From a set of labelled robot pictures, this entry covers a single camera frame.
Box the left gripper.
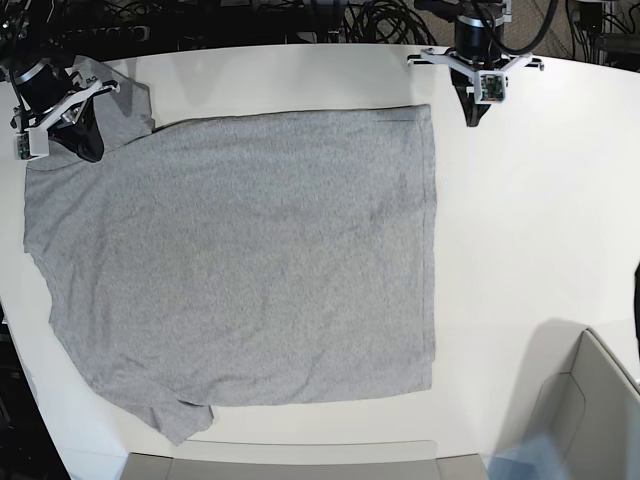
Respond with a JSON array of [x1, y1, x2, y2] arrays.
[[407, 14, 544, 127]]

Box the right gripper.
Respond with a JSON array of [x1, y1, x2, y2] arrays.
[[9, 55, 120, 163]]

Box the grey T-shirt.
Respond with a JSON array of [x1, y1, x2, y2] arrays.
[[24, 79, 437, 444]]

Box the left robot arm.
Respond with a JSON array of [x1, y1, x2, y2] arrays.
[[407, 1, 544, 128]]

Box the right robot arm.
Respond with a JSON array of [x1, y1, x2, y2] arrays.
[[1, 1, 119, 163]]

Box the grey bin right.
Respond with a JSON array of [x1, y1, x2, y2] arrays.
[[538, 330, 639, 479]]

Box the grey tray bottom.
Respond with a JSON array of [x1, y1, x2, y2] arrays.
[[121, 440, 488, 479]]

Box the blue translucent object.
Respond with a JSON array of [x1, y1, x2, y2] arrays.
[[486, 434, 561, 480]]

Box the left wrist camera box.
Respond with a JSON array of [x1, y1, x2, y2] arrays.
[[474, 71, 507, 105]]

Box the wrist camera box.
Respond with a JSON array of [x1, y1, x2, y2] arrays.
[[13, 132, 31, 161], [474, 71, 507, 105]]

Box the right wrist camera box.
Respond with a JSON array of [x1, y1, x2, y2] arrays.
[[13, 132, 31, 161]]

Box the coiled black cable bundle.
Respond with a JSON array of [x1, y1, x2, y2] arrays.
[[339, 0, 441, 47]]

